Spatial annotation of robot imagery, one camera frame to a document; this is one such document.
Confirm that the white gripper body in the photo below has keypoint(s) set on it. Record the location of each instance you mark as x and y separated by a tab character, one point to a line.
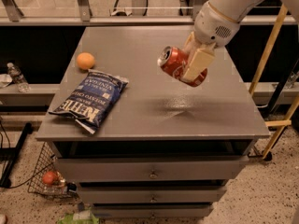
212	26

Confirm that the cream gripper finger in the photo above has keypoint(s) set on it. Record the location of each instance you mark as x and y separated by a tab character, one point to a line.
198	61
191	44

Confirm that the red coke can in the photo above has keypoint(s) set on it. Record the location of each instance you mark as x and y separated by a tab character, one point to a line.
173	60

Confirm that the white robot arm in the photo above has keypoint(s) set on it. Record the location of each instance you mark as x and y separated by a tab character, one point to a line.
237	10

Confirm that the orange fruit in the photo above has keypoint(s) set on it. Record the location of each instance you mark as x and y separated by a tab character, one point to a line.
85	61

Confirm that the grey drawer cabinet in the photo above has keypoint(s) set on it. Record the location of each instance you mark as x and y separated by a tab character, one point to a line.
195	139

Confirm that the blue kettle chips bag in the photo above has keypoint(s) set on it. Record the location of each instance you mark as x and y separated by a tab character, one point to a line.
91	101

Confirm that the top drawer knob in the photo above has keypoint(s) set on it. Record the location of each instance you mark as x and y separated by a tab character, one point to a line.
153	175

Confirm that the drawer knob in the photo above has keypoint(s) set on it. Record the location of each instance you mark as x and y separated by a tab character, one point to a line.
153	200
153	175

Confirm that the middle drawer knob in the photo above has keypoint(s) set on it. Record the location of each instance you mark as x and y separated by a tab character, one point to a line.
153	200

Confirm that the clear plastic water bottle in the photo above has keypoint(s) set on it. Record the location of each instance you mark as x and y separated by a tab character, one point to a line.
18	78

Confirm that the red apple in basket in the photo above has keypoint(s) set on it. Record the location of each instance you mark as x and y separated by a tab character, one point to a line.
50	178

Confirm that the green packet on floor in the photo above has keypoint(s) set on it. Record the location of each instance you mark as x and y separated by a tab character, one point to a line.
84	217

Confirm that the black metal stand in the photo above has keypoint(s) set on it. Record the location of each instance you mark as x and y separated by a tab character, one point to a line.
9	156

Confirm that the black wire basket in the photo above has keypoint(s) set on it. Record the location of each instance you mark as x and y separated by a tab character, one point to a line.
61	190

